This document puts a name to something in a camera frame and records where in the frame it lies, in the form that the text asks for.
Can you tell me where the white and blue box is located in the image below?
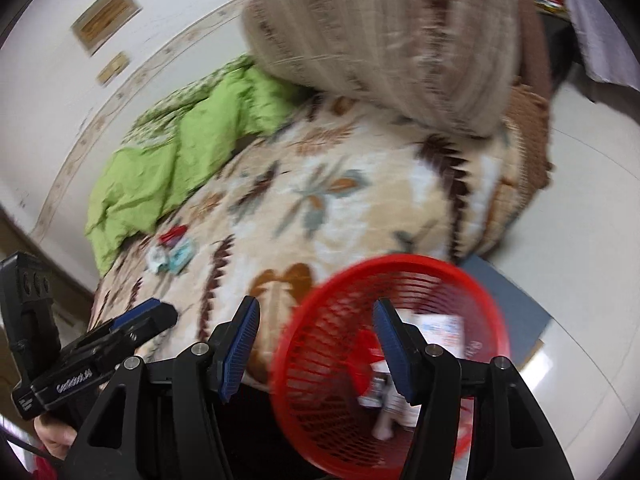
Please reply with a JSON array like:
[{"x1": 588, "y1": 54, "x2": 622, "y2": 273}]
[{"x1": 410, "y1": 312, "x2": 466, "y2": 353}]

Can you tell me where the red patterned garment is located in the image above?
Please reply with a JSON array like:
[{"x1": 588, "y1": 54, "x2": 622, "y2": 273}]
[{"x1": 27, "y1": 452, "x2": 63, "y2": 480}]

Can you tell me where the white spray bottle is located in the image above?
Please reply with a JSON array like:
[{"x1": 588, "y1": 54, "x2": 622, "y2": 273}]
[{"x1": 372, "y1": 395, "x2": 421, "y2": 438}]

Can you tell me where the green blanket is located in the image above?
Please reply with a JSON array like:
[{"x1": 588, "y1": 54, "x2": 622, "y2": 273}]
[{"x1": 84, "y1": 54, "x2": 308, "y2": 277}]

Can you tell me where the teal packet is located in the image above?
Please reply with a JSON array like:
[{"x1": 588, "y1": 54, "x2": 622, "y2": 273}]
[{"x1": 167, "y1": 239, "x2": 197, "y2": 276}]

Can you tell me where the leaf printed blanket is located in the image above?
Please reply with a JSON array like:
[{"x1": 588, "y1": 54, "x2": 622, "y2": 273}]
[{"x1": 90, "y1": 92, "x2": 526, "y2": 396}]

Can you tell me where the person's left hand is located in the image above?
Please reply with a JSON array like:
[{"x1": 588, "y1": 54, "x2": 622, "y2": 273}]
[{"x1": 32, "y1": 407, "x2": 80, "y2": 461}]

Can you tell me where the crumpled white wrapper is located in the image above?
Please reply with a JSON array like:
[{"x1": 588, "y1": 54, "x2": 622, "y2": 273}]
[{"x1": 146, "y1": 246, "x2": 172, "y2": 274}]

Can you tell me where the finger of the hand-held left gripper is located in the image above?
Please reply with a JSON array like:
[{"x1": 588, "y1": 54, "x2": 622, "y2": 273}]
[{"x1": 107, "y1": 297, "x2": 179, "y2": 361}]

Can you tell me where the dark cabinet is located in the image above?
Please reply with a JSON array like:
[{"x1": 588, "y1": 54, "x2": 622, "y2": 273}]
[{"x1": 537, "y1": 7, "x2": 588, "y2": 96}]

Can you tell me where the large wooden wall frame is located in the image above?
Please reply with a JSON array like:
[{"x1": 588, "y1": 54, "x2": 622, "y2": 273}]
[{"x1": 71, "y1": 0, "x2": 142, "y2": 56}]

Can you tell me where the brown cloth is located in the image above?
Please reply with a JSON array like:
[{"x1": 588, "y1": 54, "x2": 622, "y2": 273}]
[{"x1": 502, "y1": 0, "x2": 557, "y2": 191}]

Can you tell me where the white cloth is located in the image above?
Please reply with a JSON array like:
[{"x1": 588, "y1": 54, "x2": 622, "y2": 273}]
[{"x1": 562, "y1": 0, "x2": 640, "y2": 86}]

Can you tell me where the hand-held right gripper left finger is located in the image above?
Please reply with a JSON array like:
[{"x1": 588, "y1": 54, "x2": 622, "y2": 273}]
[{"x1": 62, "y1": 295, "x2": 262, "y2": 480}]

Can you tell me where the red plastic mesh basket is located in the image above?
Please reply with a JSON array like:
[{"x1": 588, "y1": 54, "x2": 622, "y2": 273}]
[{"x1": 270, "y1": 254, "x2": 511, "y2": 467}]

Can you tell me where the small wooden wall frame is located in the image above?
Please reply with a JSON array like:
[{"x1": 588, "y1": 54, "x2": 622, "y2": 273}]
[{"x1": 96, "y1": 51, "x2": 132, "y2": 87}]

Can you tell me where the beige striped pillow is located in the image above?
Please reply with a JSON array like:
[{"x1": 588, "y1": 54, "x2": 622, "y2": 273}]
[{"x1": 240, "y1": 0, "x2": 526, "y2": 138}]

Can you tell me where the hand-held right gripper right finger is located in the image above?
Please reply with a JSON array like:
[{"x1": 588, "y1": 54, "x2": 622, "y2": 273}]
[{"x1": 372, "y1": 297, "x2": 576, "y2": 480}]

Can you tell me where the blue floor mat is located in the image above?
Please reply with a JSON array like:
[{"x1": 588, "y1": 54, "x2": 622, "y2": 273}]
[{"x1": 462, "y1": 255, "x2": 553, "y2": 361}]

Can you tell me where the black cable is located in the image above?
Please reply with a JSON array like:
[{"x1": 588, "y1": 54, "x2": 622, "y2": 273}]
[{"x1": 0, "y1": 422, "x2": 61, "y2": 466}]

